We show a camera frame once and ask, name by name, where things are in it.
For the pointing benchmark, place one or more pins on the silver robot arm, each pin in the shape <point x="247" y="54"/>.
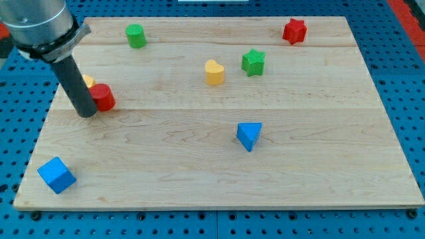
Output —
<point x="46" y="30"/>

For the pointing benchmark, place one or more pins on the blue triangle block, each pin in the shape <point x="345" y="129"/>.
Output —
<point x="248" y="134"/>

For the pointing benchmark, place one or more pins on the green star block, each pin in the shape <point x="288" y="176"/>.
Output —
<point x="253" y="62"/>

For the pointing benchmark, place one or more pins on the blue cube block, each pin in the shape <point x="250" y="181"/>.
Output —
<point x="56" y="175"/>

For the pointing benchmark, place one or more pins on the yellow block behind stick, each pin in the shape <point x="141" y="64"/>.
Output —
<point x="90" y="81"/>

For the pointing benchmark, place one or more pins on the red star block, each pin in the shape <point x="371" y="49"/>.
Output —
<point x="294" y="31"/>

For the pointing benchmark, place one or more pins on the red cylinder block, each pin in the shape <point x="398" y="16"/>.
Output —
<point x="103" y="97"/>

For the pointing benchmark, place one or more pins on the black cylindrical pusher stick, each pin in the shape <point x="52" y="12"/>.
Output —
<point x="72" y="82"/>

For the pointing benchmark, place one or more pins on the green cylinder block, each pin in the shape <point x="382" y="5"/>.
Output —
<point x="135" y="36"/>

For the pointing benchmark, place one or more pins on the wooden board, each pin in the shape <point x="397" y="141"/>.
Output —
<point x="170" y="141"/>

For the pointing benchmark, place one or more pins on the yellow heart block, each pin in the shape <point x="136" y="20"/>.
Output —
<point x="214" y="73"/>

